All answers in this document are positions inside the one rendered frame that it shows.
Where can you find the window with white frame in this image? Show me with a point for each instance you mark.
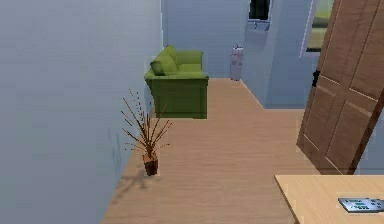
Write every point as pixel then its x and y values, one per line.
pixel 319 26

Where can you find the brown twig house plant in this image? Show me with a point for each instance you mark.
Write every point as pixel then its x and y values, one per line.
pixel 149 146

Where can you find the grey remote control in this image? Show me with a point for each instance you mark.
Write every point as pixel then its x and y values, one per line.
pixel 361 204

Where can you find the green sofa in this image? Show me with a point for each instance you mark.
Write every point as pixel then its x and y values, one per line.
pixel 180 90

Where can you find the green sofa cushion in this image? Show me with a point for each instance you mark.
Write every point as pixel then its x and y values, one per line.
pixel 164 65

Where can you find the brown panelled room door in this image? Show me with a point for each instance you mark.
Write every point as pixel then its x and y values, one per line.
pixel 343 96

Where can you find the light wooden table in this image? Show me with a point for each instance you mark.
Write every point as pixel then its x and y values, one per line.
pixel 330 200

